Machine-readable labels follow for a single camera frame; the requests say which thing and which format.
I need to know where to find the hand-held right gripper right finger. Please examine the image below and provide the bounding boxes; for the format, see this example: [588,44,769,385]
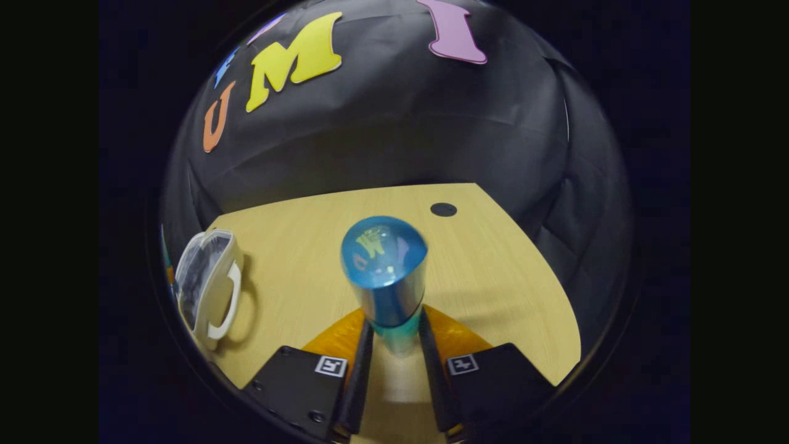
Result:
[419,305,557,443]

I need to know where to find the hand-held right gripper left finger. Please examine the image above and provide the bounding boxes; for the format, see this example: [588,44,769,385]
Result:
[242,307,375,442]

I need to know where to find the blue bottle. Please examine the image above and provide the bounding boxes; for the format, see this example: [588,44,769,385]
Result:
[340,215,429,358]

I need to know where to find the white suitcase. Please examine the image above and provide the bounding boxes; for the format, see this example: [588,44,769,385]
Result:
[174,229,246,352]

